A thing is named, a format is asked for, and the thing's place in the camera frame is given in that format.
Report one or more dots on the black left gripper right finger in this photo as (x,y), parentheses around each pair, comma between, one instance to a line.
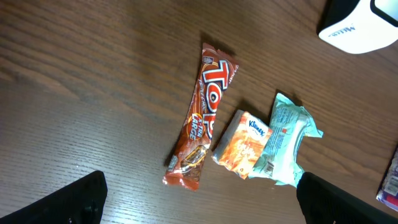
(324,203)

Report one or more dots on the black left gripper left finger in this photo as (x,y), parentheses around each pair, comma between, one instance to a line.
(79,202)

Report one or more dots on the red Top chocolate bar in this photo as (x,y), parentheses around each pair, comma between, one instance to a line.
(214,77)

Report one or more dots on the orange tissue pack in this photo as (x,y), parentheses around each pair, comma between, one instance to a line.
(242,143)

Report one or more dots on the teal snack wrapper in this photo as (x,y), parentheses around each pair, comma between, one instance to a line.
(290,124)

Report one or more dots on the red purple noodle packet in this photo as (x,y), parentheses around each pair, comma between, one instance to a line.
(387,193)

